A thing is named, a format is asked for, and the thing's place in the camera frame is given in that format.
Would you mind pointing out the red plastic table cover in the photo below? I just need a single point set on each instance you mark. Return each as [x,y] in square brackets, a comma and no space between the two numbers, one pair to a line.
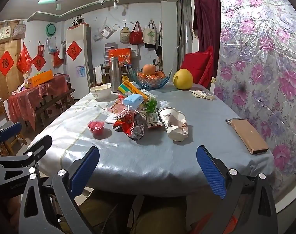
[28,97]

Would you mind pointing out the crushed paper cup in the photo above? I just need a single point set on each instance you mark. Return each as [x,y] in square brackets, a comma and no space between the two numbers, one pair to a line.
[174,126]

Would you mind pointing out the dark wooden bench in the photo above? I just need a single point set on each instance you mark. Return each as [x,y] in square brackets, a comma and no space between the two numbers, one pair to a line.
[62,95]

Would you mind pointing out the green plastic basin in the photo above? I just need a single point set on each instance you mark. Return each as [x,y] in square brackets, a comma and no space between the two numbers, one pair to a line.
[51,29]

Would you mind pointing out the plush toy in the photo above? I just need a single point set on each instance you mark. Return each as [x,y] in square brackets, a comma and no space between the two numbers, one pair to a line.
[78,20]

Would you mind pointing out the yellow pomelo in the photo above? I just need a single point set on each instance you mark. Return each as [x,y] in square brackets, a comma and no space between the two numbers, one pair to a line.
[183,79]

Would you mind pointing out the red plastic bag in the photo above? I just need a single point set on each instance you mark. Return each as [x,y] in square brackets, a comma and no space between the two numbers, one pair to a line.
[23,59]

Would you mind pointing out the stainless steel bottle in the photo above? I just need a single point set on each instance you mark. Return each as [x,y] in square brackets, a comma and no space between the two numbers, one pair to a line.
[115,75]

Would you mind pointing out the orange tangerine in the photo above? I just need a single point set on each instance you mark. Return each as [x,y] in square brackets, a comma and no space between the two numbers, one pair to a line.
[160,73]

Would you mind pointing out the white towel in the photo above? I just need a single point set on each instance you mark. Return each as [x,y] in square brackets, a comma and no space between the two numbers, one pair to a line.
[98,74]

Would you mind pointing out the white ceramic bowl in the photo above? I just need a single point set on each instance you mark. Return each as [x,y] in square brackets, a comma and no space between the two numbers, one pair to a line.
[100,92]

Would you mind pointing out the red cloth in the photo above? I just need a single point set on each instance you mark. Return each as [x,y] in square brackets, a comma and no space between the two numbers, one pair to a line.
[208,73]

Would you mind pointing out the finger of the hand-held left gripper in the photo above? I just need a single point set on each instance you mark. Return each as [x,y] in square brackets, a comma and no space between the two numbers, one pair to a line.
[41,144]
[9,130]

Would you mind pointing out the red diamond paper poster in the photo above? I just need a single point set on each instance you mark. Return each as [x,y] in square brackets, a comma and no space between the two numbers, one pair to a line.
[39,62]
[5,63]
[74,50]

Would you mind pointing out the brown wooden door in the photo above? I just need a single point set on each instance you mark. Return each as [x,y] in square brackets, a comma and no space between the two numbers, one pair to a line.
[14,84]

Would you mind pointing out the beige printed tote bag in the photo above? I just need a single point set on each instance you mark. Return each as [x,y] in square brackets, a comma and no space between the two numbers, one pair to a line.
[3,33]

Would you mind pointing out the red jelly cup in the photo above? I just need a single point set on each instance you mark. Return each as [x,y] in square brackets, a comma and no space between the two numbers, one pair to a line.
[96,128]

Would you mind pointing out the small red white carton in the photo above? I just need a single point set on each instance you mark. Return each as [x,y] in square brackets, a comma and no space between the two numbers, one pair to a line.
[154,120]

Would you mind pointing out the orange cardboard box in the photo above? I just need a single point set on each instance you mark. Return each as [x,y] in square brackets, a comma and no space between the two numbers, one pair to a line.
[41,78]

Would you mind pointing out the silver foil bag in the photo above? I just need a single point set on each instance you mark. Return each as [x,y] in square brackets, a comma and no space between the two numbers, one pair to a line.
[138,129]

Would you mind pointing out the yellow green carton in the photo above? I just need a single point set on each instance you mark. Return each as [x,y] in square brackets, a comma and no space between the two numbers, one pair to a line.
[128,87]

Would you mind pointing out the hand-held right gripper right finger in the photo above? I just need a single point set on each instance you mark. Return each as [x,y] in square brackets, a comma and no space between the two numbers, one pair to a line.
[211,173]

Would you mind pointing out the white green-print tote bag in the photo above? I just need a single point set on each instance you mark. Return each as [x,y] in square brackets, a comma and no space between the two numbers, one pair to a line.
[149,35]

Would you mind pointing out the grey plastic drawer rack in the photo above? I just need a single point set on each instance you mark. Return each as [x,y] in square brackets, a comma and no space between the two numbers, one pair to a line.
[110,46]

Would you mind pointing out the white tissue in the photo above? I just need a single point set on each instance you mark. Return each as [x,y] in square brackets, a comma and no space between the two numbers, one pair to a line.
[163,103]

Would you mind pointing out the green fringed wrapper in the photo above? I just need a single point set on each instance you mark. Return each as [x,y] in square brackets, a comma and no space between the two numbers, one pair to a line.
[150,105]

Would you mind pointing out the grey tablecloth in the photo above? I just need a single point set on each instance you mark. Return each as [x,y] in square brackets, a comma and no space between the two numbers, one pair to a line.
[150,160]

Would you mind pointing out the wooden chair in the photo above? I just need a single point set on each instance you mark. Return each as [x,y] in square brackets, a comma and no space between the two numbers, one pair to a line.
[105,72]

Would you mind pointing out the floral pink purple sheet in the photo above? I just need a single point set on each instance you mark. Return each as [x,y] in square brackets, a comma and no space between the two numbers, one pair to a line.
[260,53]

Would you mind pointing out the red gift box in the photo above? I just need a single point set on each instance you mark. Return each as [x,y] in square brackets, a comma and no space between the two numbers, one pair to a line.
[120,56]

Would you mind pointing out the red tote bag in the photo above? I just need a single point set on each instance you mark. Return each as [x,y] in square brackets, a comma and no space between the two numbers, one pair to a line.
[136,36]

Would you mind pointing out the red pillow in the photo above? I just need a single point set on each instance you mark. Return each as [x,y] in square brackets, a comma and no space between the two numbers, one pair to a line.
[194,65]

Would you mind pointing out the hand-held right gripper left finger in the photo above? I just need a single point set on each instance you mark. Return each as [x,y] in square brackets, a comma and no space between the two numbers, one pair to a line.
[84,168]

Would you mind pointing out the grey hanging bag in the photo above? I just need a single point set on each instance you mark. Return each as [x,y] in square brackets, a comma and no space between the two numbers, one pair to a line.
[19,30]

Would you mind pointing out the green ceiling fan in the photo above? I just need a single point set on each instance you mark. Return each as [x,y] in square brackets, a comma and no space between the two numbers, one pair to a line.
[59,0]

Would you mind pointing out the blue face mask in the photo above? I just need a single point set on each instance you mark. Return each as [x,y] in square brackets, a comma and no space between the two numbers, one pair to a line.
[133,101]

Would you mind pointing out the blue glass fruit bowl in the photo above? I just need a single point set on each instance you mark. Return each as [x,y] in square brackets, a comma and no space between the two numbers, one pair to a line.
[150,83]

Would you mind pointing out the beige padded bag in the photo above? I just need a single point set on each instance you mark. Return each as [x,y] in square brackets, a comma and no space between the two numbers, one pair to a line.
[125,35]

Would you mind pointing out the white refrigerator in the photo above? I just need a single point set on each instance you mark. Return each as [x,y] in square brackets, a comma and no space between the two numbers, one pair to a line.
[77,82]

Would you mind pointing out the red snack bag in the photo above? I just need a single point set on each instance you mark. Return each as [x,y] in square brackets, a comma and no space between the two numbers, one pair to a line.
[125,124]

